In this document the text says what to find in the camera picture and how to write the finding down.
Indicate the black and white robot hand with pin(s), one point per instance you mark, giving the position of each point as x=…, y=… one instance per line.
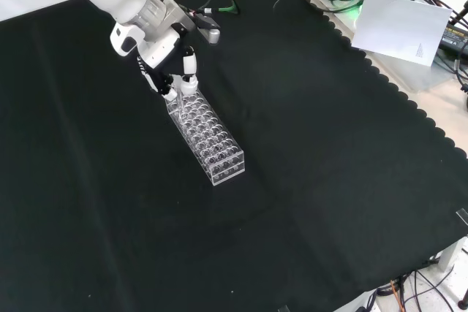
x=157, y=52

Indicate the clear glass test tube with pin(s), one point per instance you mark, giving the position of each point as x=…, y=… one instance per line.
x=180, y=102

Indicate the clear acrylic test tube rack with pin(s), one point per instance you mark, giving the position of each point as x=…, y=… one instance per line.
x=208, y=140

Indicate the black bench cloth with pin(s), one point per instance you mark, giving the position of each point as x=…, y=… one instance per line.
x=292, y=144

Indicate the pale white board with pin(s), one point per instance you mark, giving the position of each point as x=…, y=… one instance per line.
x=398, y=27

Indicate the black power adapter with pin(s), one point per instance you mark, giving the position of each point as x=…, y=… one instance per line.
x=453, y=39

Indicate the grey metal table leg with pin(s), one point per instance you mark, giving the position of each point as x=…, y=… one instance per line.
x=451, y=253

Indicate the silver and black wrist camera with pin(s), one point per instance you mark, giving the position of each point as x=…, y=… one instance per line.
x=210, y=34

